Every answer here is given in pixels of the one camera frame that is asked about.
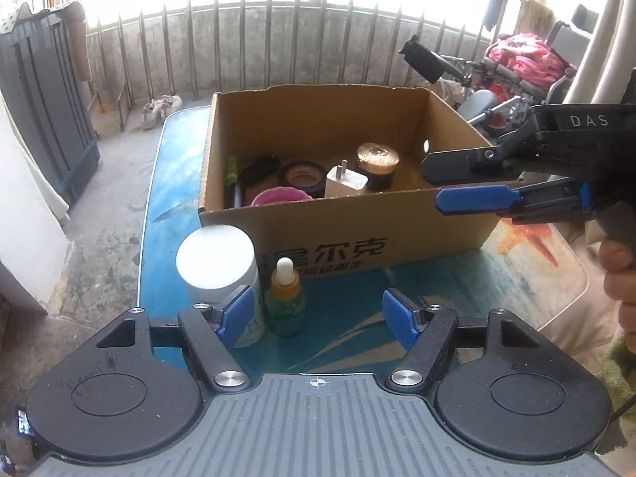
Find beige curtain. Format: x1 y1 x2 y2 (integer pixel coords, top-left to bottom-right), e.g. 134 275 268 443
565 0 635 105

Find pink round lid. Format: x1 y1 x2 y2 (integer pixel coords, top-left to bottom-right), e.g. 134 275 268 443
251 186 312 207

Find dark grey cabinet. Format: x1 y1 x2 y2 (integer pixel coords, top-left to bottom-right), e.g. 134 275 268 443
1 1 100 206

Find brown cardboard box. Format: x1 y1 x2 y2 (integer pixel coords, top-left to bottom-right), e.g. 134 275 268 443
198 85 498 277

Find metal balcony railing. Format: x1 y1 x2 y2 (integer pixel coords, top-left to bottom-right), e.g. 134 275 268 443
87 0 491 105

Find white sneakers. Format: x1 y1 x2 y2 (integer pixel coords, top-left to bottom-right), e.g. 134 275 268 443
141 95 183 130

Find white vitamin bottle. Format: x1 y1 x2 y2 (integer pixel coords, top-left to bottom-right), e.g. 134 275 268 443
176 224 265 348

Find white power adapter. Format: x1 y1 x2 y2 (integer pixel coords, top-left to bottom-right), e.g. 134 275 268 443
324 159 368 198

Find person's right hand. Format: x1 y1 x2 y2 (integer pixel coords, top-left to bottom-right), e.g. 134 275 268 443
597 202 635 353

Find green dropper bottle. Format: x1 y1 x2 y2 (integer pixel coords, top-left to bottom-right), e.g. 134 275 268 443
265 256 306 337

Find gold lidded round jar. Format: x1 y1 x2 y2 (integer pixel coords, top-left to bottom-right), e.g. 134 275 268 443
357 142 400 193

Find black tape roll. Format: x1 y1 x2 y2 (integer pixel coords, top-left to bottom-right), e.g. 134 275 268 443
278 161 327 198

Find wheelchair with pink blanket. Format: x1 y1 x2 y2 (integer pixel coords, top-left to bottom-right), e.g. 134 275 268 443
399 32 577 139

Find green black marker pen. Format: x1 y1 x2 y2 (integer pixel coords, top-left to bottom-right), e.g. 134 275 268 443
224 155 244 209

